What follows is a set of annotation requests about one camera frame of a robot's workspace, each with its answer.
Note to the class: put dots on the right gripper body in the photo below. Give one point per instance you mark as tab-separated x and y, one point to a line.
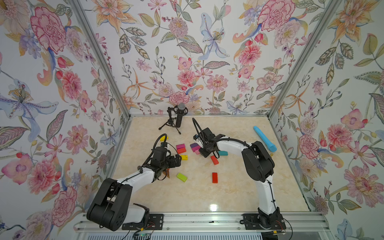
205	150

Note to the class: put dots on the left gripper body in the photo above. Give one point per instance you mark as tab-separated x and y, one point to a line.
169	162

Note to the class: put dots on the magenta block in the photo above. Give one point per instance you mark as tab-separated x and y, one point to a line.
180	146
196	148

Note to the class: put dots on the red block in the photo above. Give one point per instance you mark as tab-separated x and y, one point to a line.
214	160
181	150
214	178

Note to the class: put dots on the yellow block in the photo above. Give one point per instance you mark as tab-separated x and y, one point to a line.
164	138
184	157

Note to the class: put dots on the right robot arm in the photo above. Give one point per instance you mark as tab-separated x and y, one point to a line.
258	164

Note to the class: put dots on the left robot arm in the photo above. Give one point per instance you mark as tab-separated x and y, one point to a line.
111	207

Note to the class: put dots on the teal rectangular block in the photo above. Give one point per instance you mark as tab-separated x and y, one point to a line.
223	153

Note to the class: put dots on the lime green block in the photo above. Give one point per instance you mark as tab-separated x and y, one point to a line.
182	177

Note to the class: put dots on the red block front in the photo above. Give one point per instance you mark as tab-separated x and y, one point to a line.
214	178

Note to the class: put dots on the black microphone on tripod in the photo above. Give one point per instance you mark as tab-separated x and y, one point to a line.
176	115

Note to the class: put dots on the light blue cylinder toy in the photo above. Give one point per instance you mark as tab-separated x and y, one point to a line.
271	147

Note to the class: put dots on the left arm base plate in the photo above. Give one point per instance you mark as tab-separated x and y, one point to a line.
150	222

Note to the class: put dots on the aluminium front rail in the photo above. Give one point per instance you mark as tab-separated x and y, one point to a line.
298	224

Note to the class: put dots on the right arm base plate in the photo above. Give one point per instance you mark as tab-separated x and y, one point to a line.
273	222

